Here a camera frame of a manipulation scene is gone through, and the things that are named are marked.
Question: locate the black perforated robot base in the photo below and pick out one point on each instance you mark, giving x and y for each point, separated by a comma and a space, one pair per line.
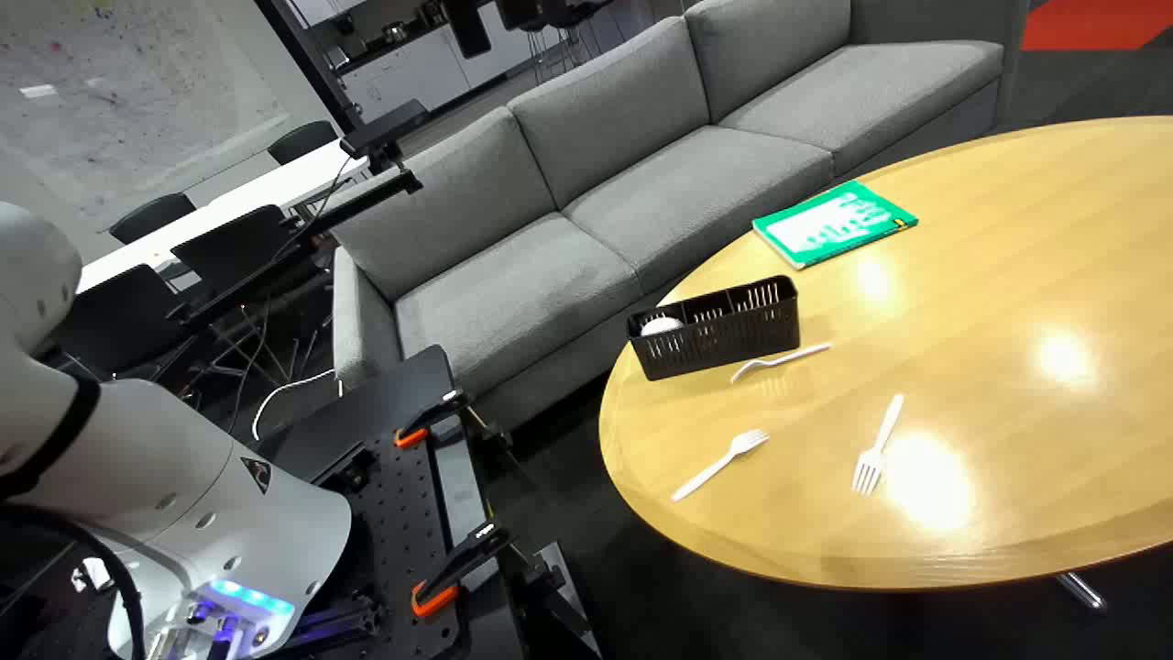
409, 513

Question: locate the white desk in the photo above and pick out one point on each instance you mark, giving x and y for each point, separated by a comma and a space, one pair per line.
282, 188

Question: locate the orange black clamp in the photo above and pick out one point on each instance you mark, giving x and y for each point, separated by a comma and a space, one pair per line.
421, 424
444, 580

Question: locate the orange black clamp rear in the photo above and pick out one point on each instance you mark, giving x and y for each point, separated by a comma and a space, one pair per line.
421, 424

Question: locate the orange black clamp front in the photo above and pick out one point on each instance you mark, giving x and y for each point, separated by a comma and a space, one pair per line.
444, 580

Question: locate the black office chair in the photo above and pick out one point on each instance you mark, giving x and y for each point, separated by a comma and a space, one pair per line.
303, 142
152, 215

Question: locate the white plastic fork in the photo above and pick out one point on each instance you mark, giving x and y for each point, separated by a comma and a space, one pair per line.
870, 462
777, 362
736, 446

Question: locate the black cutlery rack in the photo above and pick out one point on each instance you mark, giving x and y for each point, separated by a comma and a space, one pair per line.
714, 327

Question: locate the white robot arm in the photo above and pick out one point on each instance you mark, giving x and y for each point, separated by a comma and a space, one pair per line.
186, 518

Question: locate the green cutting mat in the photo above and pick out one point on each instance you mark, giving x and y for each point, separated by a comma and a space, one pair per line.
828, 226

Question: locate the grey sofa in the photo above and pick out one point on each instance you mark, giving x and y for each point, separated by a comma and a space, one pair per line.
543, 226

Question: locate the black office chair far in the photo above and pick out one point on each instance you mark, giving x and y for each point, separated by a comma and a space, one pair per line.
303, 142

